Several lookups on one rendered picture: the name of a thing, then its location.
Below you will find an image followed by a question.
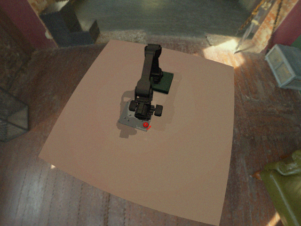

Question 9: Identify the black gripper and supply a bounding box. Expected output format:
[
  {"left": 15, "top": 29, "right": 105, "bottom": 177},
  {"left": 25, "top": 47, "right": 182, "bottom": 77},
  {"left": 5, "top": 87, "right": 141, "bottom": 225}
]
[{"left": 129, "top": 100, "right": 163, "bottom": 117}]

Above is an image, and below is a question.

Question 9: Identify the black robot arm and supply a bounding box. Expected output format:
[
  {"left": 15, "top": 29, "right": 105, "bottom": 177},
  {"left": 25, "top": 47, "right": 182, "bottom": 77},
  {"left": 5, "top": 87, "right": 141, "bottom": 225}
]
[{"left": 134, "top": 44, "right": 163, "bottom": 121}]

